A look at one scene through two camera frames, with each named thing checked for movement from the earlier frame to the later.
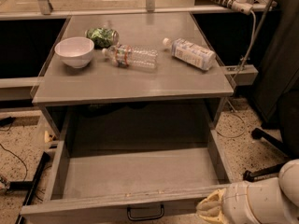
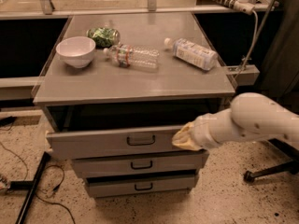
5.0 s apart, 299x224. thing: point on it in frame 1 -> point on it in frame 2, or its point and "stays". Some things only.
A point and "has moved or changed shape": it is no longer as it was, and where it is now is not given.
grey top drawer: x=130 y=164 has moved or changed shape
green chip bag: x=102 y=37 stays
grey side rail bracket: x=246 y=75 stays
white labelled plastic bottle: x=191 y=53 stays
